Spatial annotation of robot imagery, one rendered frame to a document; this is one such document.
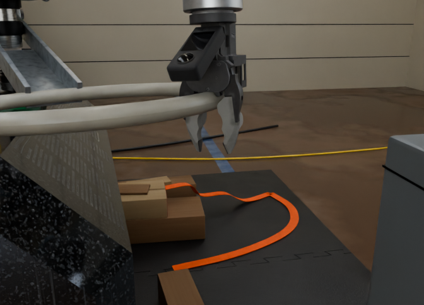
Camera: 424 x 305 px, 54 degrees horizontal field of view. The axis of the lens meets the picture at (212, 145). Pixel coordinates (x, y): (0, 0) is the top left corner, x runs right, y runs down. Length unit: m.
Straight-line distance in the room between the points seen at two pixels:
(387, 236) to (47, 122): 0.61
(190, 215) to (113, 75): 4.37
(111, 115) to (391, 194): 0.52
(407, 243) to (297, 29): 5.96
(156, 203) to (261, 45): 4.74
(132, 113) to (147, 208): 1.49
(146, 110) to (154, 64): 5.65
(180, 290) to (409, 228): 0.96
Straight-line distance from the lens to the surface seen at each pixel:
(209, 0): 0.62
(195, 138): 0.66
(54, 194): 0.88
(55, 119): 0.53
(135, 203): 1.99
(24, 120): 0.54
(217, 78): 0.62
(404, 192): 0.78
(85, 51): 6.19
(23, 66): 1.18
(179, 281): 1.59
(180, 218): 2.03
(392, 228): 0.82
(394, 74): 7.50
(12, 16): 1.36
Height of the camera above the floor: 1.05
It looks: 17 degrees down
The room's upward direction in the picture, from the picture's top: straight up
